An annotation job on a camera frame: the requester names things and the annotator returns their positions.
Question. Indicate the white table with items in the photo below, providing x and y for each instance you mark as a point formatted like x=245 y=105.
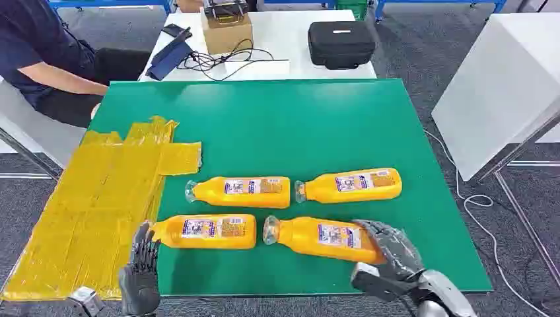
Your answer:
x=280 y=35

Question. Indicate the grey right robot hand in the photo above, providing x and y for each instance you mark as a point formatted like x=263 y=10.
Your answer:
x=396 y=251

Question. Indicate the white table with metal leg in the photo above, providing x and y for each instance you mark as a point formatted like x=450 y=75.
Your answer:
x=39 y=135

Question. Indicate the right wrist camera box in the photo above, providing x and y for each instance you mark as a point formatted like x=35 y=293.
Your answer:
x=372 y=282

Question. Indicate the cardboard box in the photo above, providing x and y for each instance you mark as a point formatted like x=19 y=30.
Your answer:
x=227 y=37

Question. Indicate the green mat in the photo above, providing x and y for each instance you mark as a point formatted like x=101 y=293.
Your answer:
x=284 y=131

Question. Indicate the dark blue pouch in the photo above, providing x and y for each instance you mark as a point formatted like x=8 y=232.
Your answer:
x=168 y=59

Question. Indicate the black zip case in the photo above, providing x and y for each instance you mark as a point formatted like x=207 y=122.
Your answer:
x=341 y=43

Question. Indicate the black phone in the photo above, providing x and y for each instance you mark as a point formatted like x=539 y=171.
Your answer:
x=175 y=30

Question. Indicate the orange drink bottle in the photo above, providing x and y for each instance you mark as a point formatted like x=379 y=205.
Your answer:
x=306 y=238
x=210 y=234
x=354 y=188
x=245 y=194

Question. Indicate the person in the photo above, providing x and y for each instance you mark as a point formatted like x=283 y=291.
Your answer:
x=30 y=35

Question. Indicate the large empty white table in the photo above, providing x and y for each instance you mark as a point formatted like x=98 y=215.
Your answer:
x=498 y=87

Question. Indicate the green crate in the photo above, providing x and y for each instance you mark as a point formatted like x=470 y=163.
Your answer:
x=352 y=8

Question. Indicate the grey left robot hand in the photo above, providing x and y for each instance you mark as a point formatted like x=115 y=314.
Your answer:
x=140 y=280

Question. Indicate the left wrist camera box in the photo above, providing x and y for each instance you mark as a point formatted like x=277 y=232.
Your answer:
x=85 y=299

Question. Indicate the yellow sheet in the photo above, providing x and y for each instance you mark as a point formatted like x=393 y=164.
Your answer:
x=87 y=205

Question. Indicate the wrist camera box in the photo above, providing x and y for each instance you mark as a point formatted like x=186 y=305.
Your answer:
x=372 y=282
x=85 y=299

